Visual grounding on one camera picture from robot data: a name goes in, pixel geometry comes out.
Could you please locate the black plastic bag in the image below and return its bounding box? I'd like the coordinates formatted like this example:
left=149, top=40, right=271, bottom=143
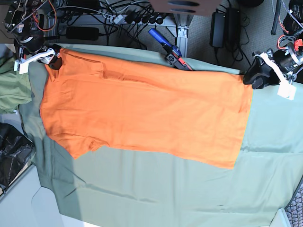
left=0, top=123, right=34, bottom=193

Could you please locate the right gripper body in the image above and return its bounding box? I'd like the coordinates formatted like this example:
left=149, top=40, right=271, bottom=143
left=35, top=44, right=62, bottom=65

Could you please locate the aluminium table leg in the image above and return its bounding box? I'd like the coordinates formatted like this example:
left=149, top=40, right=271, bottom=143
left=167, top=14, right=194, bottom=57

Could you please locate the orange T-shirt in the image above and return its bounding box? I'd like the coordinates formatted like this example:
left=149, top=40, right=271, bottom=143
left=40, top=49, right=253, bottom=169

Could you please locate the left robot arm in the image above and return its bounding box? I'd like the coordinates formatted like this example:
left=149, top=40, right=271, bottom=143
left=243, top=0, right=303, bottom=89

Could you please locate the olive green garment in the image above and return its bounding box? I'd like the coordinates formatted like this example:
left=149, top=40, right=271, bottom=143
left=0, top=57, right=32, bottom=114

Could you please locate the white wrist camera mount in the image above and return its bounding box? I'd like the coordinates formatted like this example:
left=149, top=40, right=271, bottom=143
left=277, top=82, right=296, bottom=100
left=13, top=48, right=56, bottom=74

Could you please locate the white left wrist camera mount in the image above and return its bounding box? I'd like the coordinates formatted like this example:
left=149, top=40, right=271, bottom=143
left=277, top=82, right=296, bottom=100

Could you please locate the black power adapter brick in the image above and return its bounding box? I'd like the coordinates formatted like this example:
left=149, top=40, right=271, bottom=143
left=210, top=12, right=225, bottom=48

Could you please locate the blue red clamp tool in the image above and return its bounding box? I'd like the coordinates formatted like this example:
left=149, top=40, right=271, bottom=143
left=148, top=28, right=193, bottom=71

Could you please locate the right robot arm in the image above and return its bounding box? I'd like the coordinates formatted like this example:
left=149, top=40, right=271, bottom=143
left=5, top=0, right=282, bottom=89

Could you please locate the green table cloth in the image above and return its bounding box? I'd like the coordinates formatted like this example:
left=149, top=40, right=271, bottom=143
left=19, top=62, right=303, bottom=227

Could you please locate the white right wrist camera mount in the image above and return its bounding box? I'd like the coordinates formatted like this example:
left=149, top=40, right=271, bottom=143
left=13, top=48, right=56, bottom=74

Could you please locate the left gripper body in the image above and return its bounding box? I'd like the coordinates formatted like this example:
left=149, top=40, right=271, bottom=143
left=252, top=51, right=294, bottom=85

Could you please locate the black brick under table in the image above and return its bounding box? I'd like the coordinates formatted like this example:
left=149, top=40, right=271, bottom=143
left=65, top=26, right=99, bottom=41

